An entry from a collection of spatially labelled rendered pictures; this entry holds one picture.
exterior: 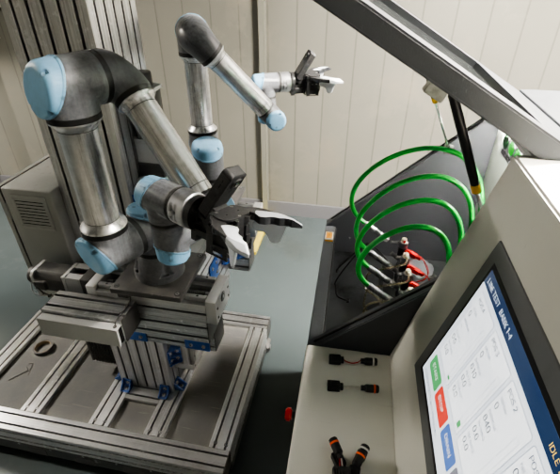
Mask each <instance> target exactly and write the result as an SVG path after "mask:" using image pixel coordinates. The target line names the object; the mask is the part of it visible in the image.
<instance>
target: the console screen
mask: <svg viewBox="0 0 560 474"><path fill-rule="evenodd" d="M414 367H415V374H416V383H417V391H418V400H419V407H420V416H421V424H422V433H423V441H424V457H425V465H426V473H427V474H560V363H559V361H558V359H557V357H556V355H555V353H554V351H553V349H552V346H551V344H550V342H549V340H548V338H547V336H546V334H545V331H544V329H543V327H542V325H541V323H540V321H539V319H538V318H537V316H536V312H535V310H534V308H533V306H532V304H531V302H530V300H529V297H528V295H527V293H526V291H525V290H524V288H523V286H522V284H521V281H520V278H519V276H518V274H517V272H516V270H515V268H514V266H513V263H512V261H511V260H510V258H509V256H508V254H507V252H506V250H505V247H504V244H503V242H502V241H499V243H498V244H497V245H496V246H495V248H494V249H493V250H492V252H491V253H490V255H489V256H488V258H487V260H486V261H485V263H484V264H483V265H482V267H481V268H480V270H479V271H478V273H477V274H476V276H475V277H474V279H473V280H472V282H471V283H470V285H469V286H468V288H467V289H466V291H465V292H464V293H463V294H462V296H461V297H460V298H459V300H458V301H457V303H456V305H455V306H454V308H453V309H452V311H451V312H450V314H449V315H448V316H447V318H446V319H445V321H444V322H443V324H442V325H441V327H440V329H439V330H438V331H437V333H436V334H435V336H434V337H433V339H432V340H431V341H430V342H429V344H428V345H427V346H426V348H425V349H424V351H423V353H422V354H421V356H420V357H419V359H418V360H417V362H416V363H415V365H414Z"/></svg>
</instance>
